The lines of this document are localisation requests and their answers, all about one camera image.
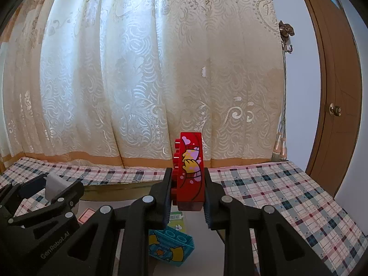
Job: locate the red toy brick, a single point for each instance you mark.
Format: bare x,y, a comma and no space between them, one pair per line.
188,181

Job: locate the cream patterned curtain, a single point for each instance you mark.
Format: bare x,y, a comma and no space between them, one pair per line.
115,82

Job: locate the plaid tablecloth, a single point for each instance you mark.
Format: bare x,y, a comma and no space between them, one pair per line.
324,224

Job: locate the gold metal tin tray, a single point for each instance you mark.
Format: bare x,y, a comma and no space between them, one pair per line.
118,192

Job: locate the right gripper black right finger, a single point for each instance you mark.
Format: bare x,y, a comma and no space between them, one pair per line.
257,241

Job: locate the teal toy brick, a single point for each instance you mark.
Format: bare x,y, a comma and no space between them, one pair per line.
170,245

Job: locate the pink stamp pad tin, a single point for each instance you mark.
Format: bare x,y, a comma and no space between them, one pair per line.
86,215

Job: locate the curtain tieback hook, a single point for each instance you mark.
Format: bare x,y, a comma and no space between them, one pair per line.
286,31

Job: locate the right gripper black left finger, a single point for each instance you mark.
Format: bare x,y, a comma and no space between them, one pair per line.
91,250

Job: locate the white paper liner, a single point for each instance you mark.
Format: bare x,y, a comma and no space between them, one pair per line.
206,259

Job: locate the brown wooden door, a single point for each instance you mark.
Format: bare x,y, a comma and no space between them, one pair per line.
341,84

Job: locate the dental floss pick box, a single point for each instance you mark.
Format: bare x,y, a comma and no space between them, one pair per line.
176,221

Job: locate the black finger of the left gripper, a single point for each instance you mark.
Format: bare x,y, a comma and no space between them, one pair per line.
12,194
61,204

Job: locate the brass door knob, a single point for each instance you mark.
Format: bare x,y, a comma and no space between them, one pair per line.
335,110

